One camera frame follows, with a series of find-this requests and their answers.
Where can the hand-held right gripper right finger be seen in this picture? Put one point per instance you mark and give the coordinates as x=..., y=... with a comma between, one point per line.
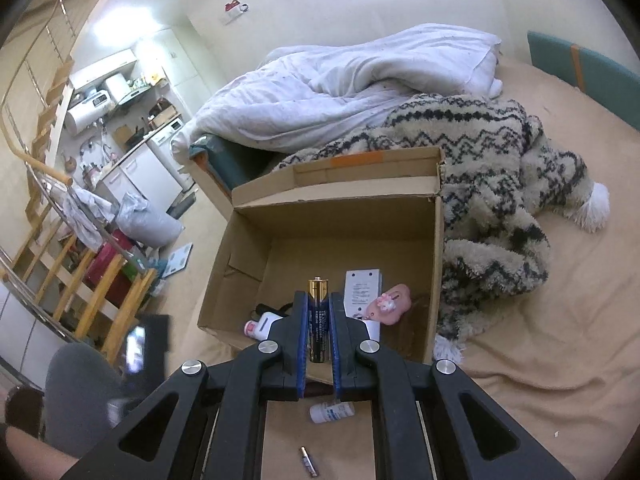
x=336, y=350

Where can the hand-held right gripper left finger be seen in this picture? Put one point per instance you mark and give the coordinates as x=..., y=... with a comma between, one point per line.
x=301, y=350

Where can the gold and blue battery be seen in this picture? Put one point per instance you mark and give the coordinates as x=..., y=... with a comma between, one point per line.
x=318, y=320

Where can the cardboard box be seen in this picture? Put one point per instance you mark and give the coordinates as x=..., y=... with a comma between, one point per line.
x=325, y=230

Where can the person's left forearm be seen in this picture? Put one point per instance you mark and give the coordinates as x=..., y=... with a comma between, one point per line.
x=35, y=457

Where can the white tube with pink cap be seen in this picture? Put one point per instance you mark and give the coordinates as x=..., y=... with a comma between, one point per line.
x=262, y=325

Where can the small white labelled bottle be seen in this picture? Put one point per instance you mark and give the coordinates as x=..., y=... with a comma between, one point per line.
x=332, y=411

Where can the white flat power adapter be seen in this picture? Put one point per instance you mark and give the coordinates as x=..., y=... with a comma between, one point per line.
x=361, y=290

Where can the pink cartoon case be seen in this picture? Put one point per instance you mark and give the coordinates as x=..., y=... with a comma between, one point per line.
x=392, y=305

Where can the wooden stair railing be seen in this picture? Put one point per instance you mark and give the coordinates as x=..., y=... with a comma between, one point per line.
x=100, y=290

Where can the person's grey trouser leg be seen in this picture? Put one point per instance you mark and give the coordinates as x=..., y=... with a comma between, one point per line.
x=80, y=400

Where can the red bag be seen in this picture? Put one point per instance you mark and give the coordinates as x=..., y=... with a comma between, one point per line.
x=107, y=270

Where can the bathroom scale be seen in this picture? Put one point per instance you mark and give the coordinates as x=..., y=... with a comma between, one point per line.
x=177, y=260

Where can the thin small battery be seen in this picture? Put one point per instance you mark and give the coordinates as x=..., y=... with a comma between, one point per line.
x=308, y=462

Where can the white plastic bag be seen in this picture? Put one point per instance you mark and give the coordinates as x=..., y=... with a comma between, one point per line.
x=150, y=225

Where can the white hanging cloth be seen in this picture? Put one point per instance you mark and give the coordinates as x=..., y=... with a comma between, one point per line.
x=92, y=215

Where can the white kitchen cabinet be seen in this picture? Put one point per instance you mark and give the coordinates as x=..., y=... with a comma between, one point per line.
x=150, y=170

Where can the teal mattress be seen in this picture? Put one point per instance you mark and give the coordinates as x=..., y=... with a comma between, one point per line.
x=235, y=165

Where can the beige bed sheet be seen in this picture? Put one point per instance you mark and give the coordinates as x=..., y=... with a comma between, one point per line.
x=550, y=360

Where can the cream black patterned fleece blanket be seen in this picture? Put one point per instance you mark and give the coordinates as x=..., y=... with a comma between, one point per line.
x=490, y=185

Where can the white water heater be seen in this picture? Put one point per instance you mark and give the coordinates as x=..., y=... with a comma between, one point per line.
x=85, y=119

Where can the white duvet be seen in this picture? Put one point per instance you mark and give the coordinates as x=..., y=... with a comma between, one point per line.
x=325, y=90

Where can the white round appliance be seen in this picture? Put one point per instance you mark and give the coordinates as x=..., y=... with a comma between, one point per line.
x=117, y=90

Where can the teal cushion with orange stripe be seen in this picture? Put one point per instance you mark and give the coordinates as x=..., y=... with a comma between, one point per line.
x=600, y=75

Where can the wooden bed frame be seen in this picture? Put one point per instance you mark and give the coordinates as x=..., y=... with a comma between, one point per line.
x=212, y=185

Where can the wall hook with red item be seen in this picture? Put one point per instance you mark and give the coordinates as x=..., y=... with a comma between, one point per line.
x=235, y=10

